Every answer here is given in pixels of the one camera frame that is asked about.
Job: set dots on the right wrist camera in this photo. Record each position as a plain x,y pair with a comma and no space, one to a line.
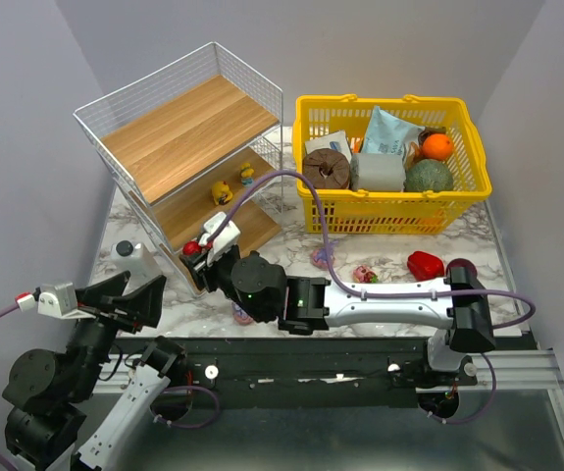
218,238

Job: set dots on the white wire wooden shelf rack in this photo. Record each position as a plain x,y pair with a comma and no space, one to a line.
168,137

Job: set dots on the yellow duck toy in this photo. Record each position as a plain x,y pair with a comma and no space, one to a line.
221,193

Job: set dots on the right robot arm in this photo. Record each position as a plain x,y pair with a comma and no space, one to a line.
455,305

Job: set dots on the red bell pepper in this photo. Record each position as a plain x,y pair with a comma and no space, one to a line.
425,266

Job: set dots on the white plastic bottle black cap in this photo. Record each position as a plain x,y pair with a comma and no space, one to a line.
137,259

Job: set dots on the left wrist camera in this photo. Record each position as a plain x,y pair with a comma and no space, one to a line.
58,301

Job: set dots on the purple red onion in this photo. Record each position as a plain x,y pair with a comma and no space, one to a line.
462,263

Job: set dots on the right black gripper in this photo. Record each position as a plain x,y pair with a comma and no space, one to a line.
198,268

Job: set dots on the light blue snack bag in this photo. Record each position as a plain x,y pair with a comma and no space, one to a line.
387,134

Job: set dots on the purple bunny toy pink base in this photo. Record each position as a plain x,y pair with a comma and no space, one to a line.
240,316

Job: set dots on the green melon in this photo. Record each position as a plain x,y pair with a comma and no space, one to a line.
429,175

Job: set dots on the red strawberry toy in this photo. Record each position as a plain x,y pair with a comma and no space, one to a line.
191,248

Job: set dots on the white tissue packet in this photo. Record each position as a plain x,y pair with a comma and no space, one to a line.
336,141

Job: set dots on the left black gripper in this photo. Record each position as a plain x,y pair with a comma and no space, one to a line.
110,304

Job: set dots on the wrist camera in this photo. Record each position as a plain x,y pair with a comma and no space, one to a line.
218,238
58,301

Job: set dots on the brown chocolate donut cake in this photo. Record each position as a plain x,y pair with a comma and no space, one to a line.
326,169

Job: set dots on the orange fruit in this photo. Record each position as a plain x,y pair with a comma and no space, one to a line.
438,146

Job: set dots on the pink strawberry cake toy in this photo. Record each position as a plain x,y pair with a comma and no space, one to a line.
363,274

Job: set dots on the yellow blue minion toy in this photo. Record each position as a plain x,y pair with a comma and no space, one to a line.
247,174

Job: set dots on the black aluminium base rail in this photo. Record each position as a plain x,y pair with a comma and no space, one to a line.
290,373

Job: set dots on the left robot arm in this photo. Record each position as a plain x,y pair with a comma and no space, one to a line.
45,386

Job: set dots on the purple pink toy figure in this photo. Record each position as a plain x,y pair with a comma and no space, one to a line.
319,257

